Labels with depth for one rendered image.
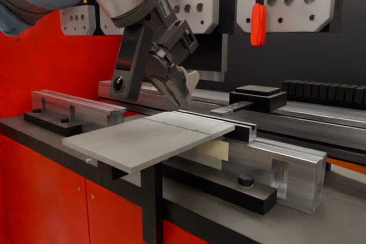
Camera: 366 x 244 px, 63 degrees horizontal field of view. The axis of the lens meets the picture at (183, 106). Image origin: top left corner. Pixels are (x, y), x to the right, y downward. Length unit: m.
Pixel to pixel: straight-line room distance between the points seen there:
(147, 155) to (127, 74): 0.12
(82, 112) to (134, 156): 0.55
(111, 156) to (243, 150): 0.26
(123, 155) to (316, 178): 0.32
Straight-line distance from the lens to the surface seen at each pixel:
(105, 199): 0.75
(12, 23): 0.38
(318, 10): 0.49
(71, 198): 0.89
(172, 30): 0.48
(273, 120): 0.84
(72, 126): 0.98
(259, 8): 0.49
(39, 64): 1.35
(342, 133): 0.79
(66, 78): 1.40
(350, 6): 1.04
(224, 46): 0.61
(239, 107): 0.74
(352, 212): 0.62
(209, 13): 0.58
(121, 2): 0.43
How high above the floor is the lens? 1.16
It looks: 13 degrees down
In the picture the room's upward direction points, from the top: straight up
